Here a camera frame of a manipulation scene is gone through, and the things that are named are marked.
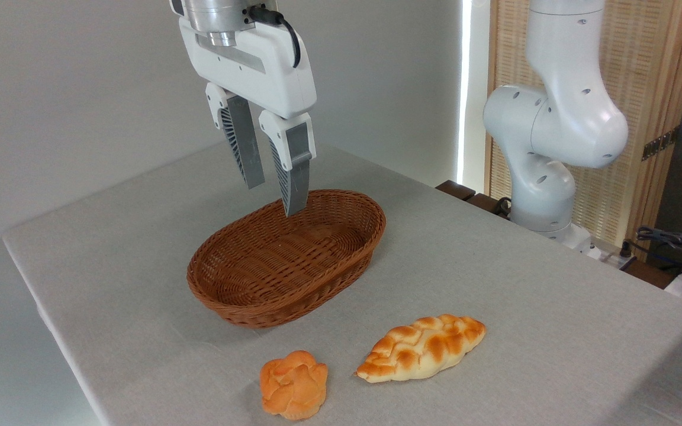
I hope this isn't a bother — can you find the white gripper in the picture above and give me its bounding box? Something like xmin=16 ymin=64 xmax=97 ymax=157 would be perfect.
xmin=178 ymin=16 xmax=318 ymax=217

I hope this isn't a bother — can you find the long braided bread loaf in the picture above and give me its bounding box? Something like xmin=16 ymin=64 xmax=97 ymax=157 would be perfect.
xmin=355 ymin=314 xmax=487 ymax=384

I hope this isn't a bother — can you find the brown oval wicker basket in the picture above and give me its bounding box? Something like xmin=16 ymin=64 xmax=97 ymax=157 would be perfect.
xmin=186 ymin=189 xmax=387 ymax=329

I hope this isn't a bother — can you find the round orange knotted bread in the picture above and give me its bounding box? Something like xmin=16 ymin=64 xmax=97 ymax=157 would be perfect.
xmin=259 ymin=350 xmax=329 ymax=421

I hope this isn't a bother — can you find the dark brown wooden board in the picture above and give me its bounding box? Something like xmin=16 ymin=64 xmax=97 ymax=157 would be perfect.
xmin=436 ymin=180 xmax=514 ymax=221

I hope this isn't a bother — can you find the grey tablecloth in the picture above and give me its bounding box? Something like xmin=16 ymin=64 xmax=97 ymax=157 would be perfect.
xmin=2 ymin=142 xmax=682 ymax=426

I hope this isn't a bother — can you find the wooden slatted folding screen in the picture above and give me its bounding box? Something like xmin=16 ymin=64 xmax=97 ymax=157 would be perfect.
xmin=485 ymin=0 xmax=682 ymax=249

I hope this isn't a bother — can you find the dark metal screen hinge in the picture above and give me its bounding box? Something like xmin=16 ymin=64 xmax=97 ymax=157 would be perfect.
xmin=641 ymin=127 xmax=680 ymax=162

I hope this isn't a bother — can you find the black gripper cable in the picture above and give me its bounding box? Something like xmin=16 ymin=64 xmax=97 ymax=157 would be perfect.
xmin=249 ymin=6 xmax=303 ymax=69

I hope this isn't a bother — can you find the black cable bundle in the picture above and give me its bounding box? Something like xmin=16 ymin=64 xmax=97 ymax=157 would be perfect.
xmin=620 ymin=226 xmax=682 ymax=280

